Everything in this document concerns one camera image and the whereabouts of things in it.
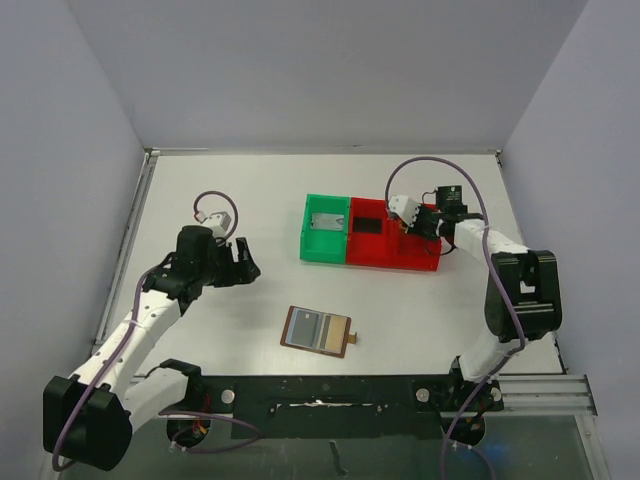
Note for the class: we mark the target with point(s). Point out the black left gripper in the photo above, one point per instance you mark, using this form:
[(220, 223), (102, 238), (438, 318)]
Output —
[(231, 265)]

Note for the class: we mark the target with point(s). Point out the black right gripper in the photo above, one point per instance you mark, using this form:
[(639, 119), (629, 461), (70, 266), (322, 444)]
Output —
[(417, 226)]

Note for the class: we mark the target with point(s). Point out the brown leather card holder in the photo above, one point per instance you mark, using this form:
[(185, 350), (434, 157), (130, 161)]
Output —
[(302, 330)]

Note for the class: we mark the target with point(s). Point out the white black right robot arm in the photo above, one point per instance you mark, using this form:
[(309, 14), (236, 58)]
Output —
[(522, 300)]

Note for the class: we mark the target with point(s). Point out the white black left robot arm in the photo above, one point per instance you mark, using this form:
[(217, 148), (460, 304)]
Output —
[(90, 416)]

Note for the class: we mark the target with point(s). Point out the black card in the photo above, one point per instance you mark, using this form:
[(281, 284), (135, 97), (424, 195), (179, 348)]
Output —
[(367, 225)]

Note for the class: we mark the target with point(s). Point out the gold card right pocket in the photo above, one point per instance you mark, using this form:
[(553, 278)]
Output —
[(333, 333)]

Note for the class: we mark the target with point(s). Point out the red plastic bin right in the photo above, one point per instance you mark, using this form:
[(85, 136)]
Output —
[(411, 252)]

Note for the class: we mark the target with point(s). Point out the red plastic bin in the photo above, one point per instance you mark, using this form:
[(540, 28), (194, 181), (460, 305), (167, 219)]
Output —
[(411, 252), (372, 250)]

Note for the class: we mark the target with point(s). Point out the red plastic bin middle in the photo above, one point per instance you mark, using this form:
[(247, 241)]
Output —
[(372, 250)]

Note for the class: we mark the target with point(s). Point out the green plastic bin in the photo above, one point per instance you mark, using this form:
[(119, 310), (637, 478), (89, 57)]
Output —
[(324, 246)]

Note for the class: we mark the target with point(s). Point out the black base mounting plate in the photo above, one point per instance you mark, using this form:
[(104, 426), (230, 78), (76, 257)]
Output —
[(338, 407)]

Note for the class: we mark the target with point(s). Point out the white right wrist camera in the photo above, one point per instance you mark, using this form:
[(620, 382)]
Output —
[(404, 208)]

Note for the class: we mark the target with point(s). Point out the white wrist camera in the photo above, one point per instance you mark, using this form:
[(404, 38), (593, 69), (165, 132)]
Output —
[(404, 208), (218, 222)]

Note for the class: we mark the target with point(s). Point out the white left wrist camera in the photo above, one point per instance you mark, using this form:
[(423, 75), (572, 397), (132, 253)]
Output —
[(218, 222)]

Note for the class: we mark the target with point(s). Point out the aluminium left frame rail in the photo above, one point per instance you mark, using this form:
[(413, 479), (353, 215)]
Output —
[(126, 246)]

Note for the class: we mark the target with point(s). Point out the aluminium frame rail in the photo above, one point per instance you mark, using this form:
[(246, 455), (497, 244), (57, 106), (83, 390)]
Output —
[(546, 395), (126, 246)]

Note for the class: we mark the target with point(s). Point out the aluminium front frame rail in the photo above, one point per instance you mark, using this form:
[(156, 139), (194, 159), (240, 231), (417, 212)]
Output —
[(546, 395)]

